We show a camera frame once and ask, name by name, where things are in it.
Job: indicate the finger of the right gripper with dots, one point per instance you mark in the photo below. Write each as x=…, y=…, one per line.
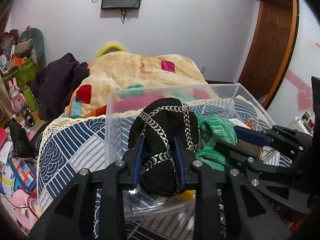
x=242, y=162
x=253, y=137

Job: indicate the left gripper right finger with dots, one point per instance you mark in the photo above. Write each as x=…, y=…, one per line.
x=226, y=206

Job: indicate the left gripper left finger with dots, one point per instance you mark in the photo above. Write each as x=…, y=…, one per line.
x=70, y=215

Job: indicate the yellow sponge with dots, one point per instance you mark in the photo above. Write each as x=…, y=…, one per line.
x=186, y=195

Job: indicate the green knitted cloth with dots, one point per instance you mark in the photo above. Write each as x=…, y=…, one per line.
x=214, y=129

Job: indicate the clear plastic storage box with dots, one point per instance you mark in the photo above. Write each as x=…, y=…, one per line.
x=230, y=101

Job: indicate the black hat with chains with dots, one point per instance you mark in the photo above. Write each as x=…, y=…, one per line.
x=159, y=125

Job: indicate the white sliding wardrobe door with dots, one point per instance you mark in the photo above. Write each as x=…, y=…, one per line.
x=294, y=96

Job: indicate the colourful puzzle box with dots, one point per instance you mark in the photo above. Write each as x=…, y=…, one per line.
x=24, y=173

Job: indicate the blue white patterned cloth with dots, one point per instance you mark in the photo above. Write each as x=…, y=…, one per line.
x=69, y=145

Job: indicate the brown wooden door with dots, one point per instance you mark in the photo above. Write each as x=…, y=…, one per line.
x=271, y=49

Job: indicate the pink rabbit toy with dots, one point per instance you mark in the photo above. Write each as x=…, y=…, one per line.
x=17, y=99

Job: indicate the dark purple garment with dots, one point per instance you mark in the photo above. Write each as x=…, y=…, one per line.
x=54, y=85

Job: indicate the beige plush blanket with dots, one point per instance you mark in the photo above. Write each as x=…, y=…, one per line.
x=121, y=70

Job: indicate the green cardboard box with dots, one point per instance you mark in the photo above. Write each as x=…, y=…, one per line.
x=24, y=73

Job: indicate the yellow green pillow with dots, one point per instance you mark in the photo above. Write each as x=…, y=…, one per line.
x=110, y=47

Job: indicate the grey green plush toy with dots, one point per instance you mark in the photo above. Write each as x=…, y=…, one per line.
x=31, y=42

